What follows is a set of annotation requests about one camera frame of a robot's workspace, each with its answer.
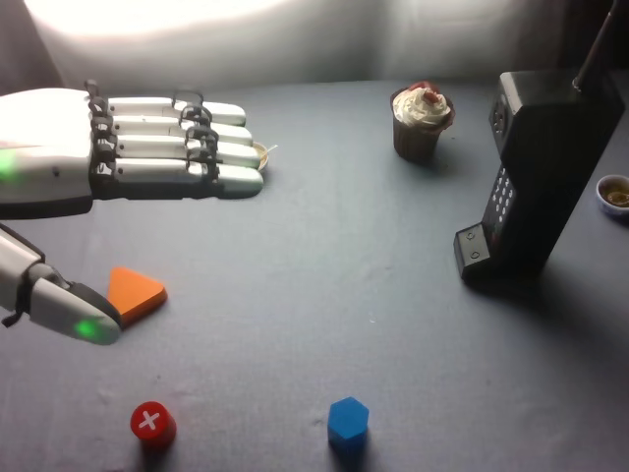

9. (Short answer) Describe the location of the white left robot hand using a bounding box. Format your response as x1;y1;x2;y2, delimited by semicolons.
0;80;266;346

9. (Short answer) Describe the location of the black brick phone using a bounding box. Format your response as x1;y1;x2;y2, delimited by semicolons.
452;0;626;287

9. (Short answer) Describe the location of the orange triangle block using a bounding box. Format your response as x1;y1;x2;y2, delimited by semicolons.
104;266;168;329

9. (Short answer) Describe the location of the small white bowl yellow food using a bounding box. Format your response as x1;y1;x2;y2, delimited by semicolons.
253;141;279;171

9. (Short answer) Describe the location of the white curtain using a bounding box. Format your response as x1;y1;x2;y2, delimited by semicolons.
0;0;629;99

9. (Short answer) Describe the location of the red cylinder block white cross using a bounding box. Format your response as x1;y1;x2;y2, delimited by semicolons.
129;400;177;448

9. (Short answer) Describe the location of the grey table cloth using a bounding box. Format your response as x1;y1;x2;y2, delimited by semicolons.
0;73;629;472

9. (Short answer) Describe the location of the toy cupcake with white frosting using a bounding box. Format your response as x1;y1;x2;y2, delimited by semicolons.
390;81;456;163

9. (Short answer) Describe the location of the blue hexagon block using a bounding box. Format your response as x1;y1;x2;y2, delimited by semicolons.
327;396;371;451

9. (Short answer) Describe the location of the small white bowl green soup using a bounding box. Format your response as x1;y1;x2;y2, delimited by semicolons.
596;174;629;220

